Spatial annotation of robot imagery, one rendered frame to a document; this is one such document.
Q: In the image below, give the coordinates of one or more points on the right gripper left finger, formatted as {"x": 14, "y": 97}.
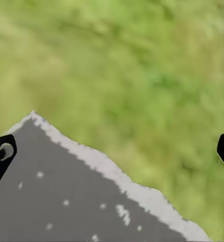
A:
{"x": 8, "y": 150}

